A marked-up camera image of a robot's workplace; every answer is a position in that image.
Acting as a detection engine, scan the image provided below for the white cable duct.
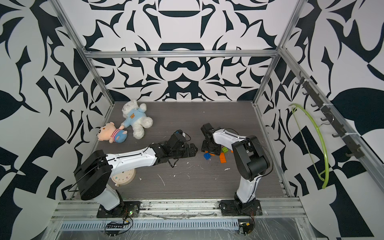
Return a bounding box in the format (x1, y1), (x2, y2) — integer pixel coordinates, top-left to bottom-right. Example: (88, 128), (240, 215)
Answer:
(60, 219), (239, 231)

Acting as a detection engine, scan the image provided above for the white teddy bear blue shirt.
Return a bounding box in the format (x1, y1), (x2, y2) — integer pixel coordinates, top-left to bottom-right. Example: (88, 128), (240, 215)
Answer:
(119, 100), (153, 140)

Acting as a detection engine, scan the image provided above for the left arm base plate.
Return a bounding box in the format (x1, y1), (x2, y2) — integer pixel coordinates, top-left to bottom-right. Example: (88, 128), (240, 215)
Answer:
(97, 201), (142, 219)

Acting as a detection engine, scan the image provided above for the pink doll plush toy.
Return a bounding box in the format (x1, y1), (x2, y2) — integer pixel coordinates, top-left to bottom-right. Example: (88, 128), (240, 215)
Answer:
(97, 122), (128, 143)

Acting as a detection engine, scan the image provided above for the cream round toy clock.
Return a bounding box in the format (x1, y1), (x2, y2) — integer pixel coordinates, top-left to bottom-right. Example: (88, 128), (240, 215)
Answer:
(111, 169), (136, 187)

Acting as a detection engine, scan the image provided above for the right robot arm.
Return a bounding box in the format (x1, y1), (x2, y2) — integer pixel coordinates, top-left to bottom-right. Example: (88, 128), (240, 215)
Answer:
(201, 123), (271, 206)

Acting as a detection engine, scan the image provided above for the black connector box right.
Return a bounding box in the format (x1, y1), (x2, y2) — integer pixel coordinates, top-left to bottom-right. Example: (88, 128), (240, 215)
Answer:
(238, 222), (255, 236)

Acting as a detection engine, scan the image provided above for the blue square lego brick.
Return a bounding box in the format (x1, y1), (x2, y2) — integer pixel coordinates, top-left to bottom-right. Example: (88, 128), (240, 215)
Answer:
(204, 153), (212, 160)

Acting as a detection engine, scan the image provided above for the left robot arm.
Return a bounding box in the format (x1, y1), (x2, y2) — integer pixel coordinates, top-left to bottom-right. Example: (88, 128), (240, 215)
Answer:
(74, 131), (198, 212)

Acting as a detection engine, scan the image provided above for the black connector box left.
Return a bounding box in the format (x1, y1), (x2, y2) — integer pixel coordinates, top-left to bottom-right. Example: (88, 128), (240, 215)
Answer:
(104, 222), (125, 236)

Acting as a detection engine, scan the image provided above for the black hook rack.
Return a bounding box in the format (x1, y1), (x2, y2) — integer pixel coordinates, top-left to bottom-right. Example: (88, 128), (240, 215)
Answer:
(297, 72), (365, 159)

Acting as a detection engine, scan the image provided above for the black connector box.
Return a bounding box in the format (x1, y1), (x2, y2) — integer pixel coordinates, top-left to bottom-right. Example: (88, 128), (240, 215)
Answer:
(238, 222), (255, 236)
(104, 222), (125, 236)

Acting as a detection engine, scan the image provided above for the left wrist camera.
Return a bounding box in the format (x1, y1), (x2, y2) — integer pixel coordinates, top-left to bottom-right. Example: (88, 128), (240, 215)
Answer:
(175, 130), (186, 137)

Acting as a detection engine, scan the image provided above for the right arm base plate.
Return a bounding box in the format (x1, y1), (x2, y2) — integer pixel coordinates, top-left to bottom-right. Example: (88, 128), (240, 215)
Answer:
(219, 199), (263, 217)

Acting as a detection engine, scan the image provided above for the green hoop hanger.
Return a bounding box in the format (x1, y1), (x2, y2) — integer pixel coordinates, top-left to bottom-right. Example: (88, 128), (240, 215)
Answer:
(289, 103), (330, 189)

